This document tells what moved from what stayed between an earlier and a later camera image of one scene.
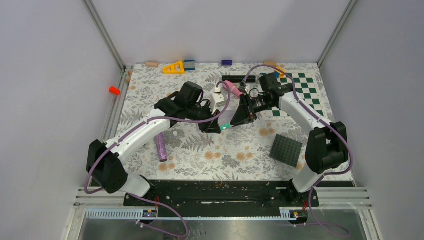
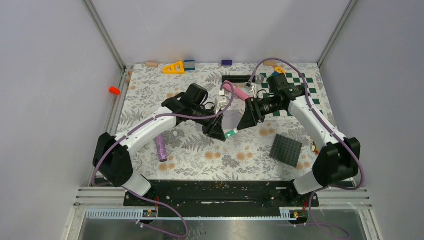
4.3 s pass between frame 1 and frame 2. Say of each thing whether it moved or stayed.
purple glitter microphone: stayed
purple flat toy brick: stayed
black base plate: stayed
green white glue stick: moved
